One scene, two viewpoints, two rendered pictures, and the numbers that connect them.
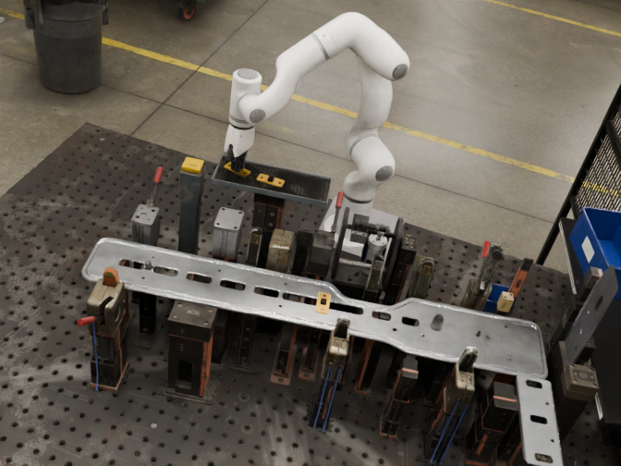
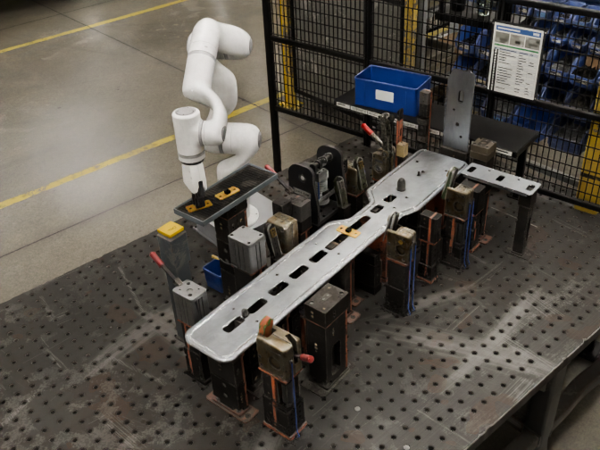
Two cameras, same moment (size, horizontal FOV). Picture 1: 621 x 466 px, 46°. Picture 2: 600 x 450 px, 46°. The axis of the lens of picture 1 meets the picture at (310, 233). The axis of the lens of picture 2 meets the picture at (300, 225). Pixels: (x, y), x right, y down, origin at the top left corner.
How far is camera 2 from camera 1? 1.62 m
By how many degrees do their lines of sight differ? 40
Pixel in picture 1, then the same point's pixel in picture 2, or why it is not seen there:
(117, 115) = not seen: outside the picture
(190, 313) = (326, 298)
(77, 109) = not seen: outside the picture
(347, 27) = (213, 30)
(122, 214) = (78, 361)
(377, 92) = (229, 79)
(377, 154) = (247, 129)
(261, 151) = not seen: outside the picture
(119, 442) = (363, 436)
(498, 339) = (427, 168)
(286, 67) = (206, 86)
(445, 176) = (118, 191)
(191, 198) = (185, 258)
